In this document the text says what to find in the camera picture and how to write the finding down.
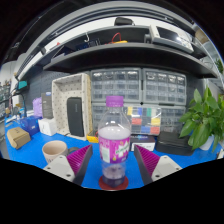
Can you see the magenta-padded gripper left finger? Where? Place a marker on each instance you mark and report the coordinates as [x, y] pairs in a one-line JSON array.
[[63, 166]]

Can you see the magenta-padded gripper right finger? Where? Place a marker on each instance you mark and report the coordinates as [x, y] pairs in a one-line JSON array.
[[163, 166]]

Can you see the clear bottle with purple label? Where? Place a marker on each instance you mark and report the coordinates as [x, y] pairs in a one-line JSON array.
[[114, 146]]

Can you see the beige patterned mug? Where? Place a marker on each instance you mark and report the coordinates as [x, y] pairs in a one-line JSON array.
[[53, 151]]

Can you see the flat black case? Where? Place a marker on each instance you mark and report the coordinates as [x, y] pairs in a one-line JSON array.
[[173, 143]]

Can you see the black box with white label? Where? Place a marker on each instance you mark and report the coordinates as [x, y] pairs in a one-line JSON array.
[[143, 142]]

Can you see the yellow multimeter with red leads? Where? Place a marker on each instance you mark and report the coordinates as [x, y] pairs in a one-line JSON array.
[[91, 137]]

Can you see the flat round red coaster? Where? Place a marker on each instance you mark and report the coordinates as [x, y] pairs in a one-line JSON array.
[[101, 184]]

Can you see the small white box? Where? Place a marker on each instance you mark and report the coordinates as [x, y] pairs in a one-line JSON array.
[[46, 126]]

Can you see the clear box with colourful parts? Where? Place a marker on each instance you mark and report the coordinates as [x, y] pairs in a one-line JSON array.
[[143, 120]]

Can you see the black rectangular speaker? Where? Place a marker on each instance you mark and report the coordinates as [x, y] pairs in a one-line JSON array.
[[75, 116]]

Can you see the brown cardboard box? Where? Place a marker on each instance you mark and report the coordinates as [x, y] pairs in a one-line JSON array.
[[18, 137]]

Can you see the blue box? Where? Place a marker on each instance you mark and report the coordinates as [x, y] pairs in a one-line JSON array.
[[29, 125]]

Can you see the white perforated tray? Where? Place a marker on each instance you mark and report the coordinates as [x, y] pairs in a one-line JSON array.
[[60, 106]]

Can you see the green potted plant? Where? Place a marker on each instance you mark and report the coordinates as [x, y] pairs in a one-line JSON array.
[[203, 120]]

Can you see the dark grey upright box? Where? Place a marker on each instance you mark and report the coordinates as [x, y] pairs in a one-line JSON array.
[[47, 106]]

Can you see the purple bag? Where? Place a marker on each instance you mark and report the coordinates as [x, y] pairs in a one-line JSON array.
[[37, 107]]

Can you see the dark grey desk shelf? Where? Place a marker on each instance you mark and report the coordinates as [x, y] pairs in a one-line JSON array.
[[133, 58]]

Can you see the white shelf unit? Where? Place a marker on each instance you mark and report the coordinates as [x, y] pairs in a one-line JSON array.
[[218, 65]]

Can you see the white oscilloscope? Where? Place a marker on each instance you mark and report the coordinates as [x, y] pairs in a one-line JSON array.
[[171, 38]]

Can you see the black device on shelf top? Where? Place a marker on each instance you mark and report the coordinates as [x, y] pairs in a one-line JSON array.
[[124, 21]]

